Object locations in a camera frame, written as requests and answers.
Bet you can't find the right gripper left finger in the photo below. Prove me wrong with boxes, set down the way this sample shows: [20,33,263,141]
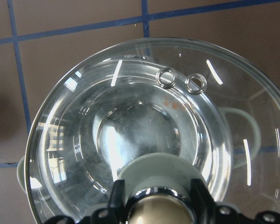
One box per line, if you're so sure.
[91,180,125,224]

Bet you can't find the pale green steel pot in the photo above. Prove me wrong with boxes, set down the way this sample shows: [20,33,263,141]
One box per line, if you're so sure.
[26,56,261,196]

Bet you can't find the glass pot lid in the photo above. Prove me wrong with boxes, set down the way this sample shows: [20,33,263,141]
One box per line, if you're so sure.
[20,38,280,224]

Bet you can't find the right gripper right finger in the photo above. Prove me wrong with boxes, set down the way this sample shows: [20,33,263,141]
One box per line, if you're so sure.
[191,179,240,224]

